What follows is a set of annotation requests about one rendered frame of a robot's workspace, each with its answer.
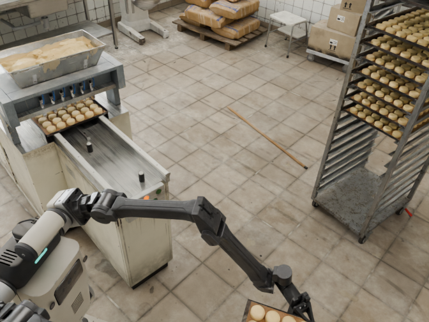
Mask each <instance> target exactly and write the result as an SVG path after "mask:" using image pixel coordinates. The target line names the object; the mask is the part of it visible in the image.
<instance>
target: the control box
mask: <svg viewBox="0 0 429 322"><path fill-rule="evenodd" d="M159 189H161V190H162V191H161V192H160V193H159V194H157V193H156V192H157V190H159ZM146 196H149V199H150V200H154V199H157V200H165V190H164V184H163V183H162V182H159V183H157V184H155V185H153V186H152V187H149V188H148V189H146V190H144V191H142V192H141V193H139V194H137V195H135V196H133V197H131V198H130V199H144V198H145V197H146ZM137 218H139V217H125V219H126V221H127V223H130V222H132V221H134V220H135V219H137Z"/></svg>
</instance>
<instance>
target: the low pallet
mask: <svg viewBox="0 0 429 322"><path fill-rule="evenodd" d="M172 23H174V24H177V30H178V31H179V32H183V31H186V30H188V29H190V30H192V31H195V32H197V33H200V40H202V41H206V40H208V39H210V38H213V39H215V40H219V41H221V42H225V50H228V51H230V50H232V49H235V48H236V47H238V46H240V45H242V44H244V43H246V42H248V41H250V40H252V39H254V38H256V37H258V36H260V35H262V34H263V33H265V32H267V31H268V28H265V27H262V26H259V28H258V29H256V30H254V31H252V32H251V33H248V34H247V35H245V36H243V37H241V38H239V39H237V40H236V39H230V38H226V37H224V36H221V35H218V34H216V33H215V32H214V31H213V30H212V29H211V27H209V26H206V27H203V28H202V27H199V26H194V25H192V24H189V23H187V22H185V21H184V20H183V19H181V20H180V19H177V20H174V21H172Z"/></svg>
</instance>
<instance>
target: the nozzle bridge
mask: <svg viewBox="0 0 429 322"><path fill-rule="evenodd" d="M93 78H94V87H93V90H92V91H91V90H90V88H89V80H91V82H92V83H93ZM83 81H84V83H85V90H84V94H81V93H80V88H79V86H80V85H79V83H82V85H83V88H84V83H83ZM73 84H74V85H75V94H74V95H75V96H74V97H71V94H70V86H72V89H73V91H74V87H73ZM125 87H126V83H125V77H124V68H123V64H122V63H120V62H119V61H118V60H116V59H114V58H113V57H112V56H110V55H108V54H107V53H106V52H104V51H103V52H102V54H101V56H100V58H99V61H98V63H97V65H96V66H92V67H89V68H86V69H83V70H79V71H77V72H73V73H70V74H68V75H64V76H61V77H58V78H55V79H51V80H48V81H45V82H42V83H39V84H35V85H33V86H29V87H27V88H23V89H20V88H19V87H18V86H17V85H16V84H15V83H14V82H13V80H11V78H10V77H9V76H8V75H7V73H2V74H0V120H1V123H2V124H3V127H4V130H5V132H6V135H7V137H8V138H9V139H10V141H11V142H12V143H13V144H14V145H18V144H20V143H21V141H20V138H19V135H18V133H17V130H16V127H19V126H20V122H22V121H25V120H27V119H31V118H33V117H36V116H39V115H41V114H45V113H47V112H50V111H53V110H55V109H58V108H61V107H64V106H66V105H69V104H72V103H75V102H78V101H80V100H83V99H85V98H89V97H91V96H94V95H97V94H99V93H102V92H105V91H106V95H107V99H108V100H109V101H110V102H112V103H113V104H114V105H115V106H117V105H120V104H121V101H120V96H119V89H122V88H125ZM63 88H64V90H65V100H63V101H62V100H61V97H60V94H59V93H60V91H59V90H60V89H62V92H63V93H64V90H63ZM52 91H54V95H55V100H54V101H55V104H51V102H50V98H49V96H50V95H49V93H52V96H53V97H54V95H53V92H52ZM42 95H43V97H44V102H45V103H44V108H41V107H40V103H39V98H38V97H39V96H40V97H41V99H43V98H42Z"/></svg>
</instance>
